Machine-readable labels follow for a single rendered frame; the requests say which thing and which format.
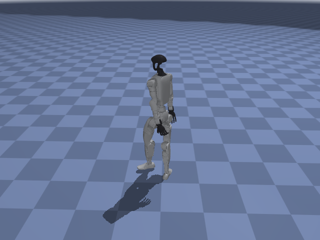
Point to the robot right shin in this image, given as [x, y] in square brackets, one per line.
[166, 155]

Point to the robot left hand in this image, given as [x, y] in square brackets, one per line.
[161, 129]

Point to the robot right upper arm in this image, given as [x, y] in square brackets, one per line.
[171, 84]

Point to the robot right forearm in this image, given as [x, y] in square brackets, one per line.
[170, 102]

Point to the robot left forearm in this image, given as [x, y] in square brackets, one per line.
[155, 111]

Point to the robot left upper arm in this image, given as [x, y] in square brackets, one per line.
[151, 84]

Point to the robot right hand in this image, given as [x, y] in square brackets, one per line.
[173, 114]

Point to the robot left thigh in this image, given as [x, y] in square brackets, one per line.
[148, 131]

